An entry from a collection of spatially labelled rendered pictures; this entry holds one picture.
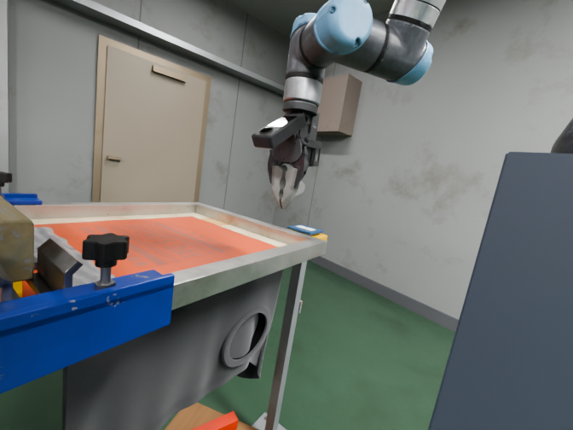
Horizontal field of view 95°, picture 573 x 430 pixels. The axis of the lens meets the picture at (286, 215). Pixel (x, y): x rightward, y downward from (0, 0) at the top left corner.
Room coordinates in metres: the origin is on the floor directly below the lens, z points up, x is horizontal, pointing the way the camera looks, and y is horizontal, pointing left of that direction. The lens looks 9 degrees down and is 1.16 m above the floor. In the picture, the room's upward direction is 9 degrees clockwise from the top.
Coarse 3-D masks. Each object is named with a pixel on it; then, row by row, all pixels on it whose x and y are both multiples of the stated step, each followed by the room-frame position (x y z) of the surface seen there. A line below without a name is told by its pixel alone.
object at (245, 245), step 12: (216, 240) 0.68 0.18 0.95; (228, 240) 0.70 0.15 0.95; (240, 240) 0.72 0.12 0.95; (252, 240) 0.74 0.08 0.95; (228, 252) 0.60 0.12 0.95; (240, 252) 0.62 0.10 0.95; (252, 252) 0.63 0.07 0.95; (120, 264) 0.44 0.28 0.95; (168, 264) 0.47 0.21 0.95; (180, 264) 0.48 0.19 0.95; (192, 264) 0.49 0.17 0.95; (24, 288) 0.32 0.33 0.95
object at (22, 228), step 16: (0, 208) 0.32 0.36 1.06; (0, 224) 0.27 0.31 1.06; (16, 224) 0.29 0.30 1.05; (32, 224) 0.30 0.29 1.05; (0, 240) 0.27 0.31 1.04; (16, 240) 0.29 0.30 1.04; (32, 240) 0.30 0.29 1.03; (0, 256) 0.27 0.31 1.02; (16, 256) 0.28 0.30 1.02; (32, 256) 0.30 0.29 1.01; (16, 272) 0.29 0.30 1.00; (32, 272) 0.30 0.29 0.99
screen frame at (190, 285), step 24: (48, 216) 0.63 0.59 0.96; (72, 216) 0.68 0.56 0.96; (96, 216) 0.72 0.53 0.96; (216, 216) 0.93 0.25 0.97; (240, 216) 0.89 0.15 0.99; (288, 240) 0.75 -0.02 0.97; (312, 240) 0.71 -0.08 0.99; (216, 264) 0.42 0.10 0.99; (240, 264) 0.44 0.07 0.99; (264, 264) 0.49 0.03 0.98; (288, 264) 0.57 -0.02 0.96; (192, 288) 0.36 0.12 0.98; (216, 288) 0.39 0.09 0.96
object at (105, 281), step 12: (0, 180) 0.57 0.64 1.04; (0, 192) 0.58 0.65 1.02; (84, 240) 0.26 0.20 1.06; (96, 240) 0.26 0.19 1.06; (108, 240) 0.27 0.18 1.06; (120, 240) 0.27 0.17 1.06; (84, 252) 0.25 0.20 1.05; (96, 252) 0.26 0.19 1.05; (108, 252) 0.26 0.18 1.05; (120, 252) 0.27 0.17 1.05; (96, 264) 0.26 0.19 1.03; (108, 264) 0.27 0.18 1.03; (108, 276) 0.27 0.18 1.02; (96, 288) 0.27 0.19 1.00
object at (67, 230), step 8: (40, 224) 0.58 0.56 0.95; (48, 224) 0.59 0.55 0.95; (56, 224) 0.60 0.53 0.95; (64, 224) 0.61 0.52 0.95; (72, 224) 0.62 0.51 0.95; (80, 224) 0.63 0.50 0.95; (88, 224) 0.64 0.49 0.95; (96, 224) 0.65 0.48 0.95; (104, 224) 0.66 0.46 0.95; (112, 224) 0.67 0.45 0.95; (120, 224) 0.68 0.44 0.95; (184, 224) 0.79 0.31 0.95; (192, 224) 0.81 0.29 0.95; (200, 224) 0.82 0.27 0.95; (208, 224) 0.84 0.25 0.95; (216, 224) 0.86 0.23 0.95; (56, 232) 0.55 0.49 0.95; (64, 232) 0.56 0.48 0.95; (72, 232) 0.56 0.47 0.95; (80, 232) 0.57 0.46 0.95; (200, 232) 0.73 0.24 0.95; (208, 232) 0.75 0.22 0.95; (72, 240) 0.52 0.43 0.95; (80, 240) 0.53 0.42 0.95; (72, 248) 0.48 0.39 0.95
